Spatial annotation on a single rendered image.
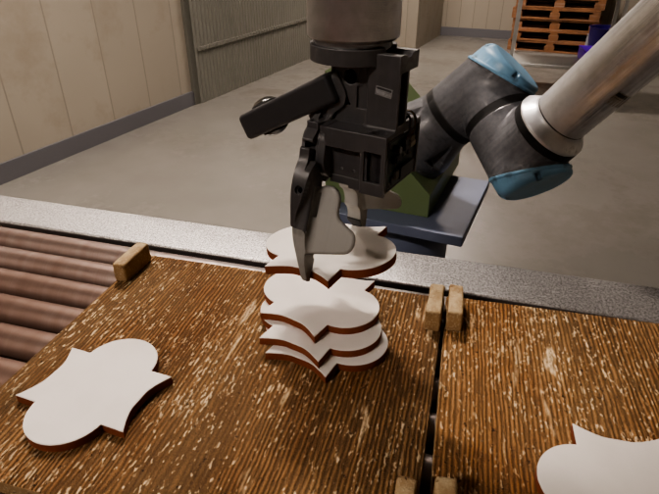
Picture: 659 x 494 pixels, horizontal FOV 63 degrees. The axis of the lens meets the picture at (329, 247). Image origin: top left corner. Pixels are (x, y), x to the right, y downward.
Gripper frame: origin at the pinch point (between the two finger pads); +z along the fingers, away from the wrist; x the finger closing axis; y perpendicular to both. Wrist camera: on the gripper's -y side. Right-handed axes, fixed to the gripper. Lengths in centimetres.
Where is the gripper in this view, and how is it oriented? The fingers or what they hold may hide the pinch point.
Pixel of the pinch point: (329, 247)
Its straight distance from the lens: 54.7
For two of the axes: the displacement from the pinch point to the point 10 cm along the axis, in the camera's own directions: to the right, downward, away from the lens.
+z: -0.1, 8.6, 5.1
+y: 8.6, 2.6, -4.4
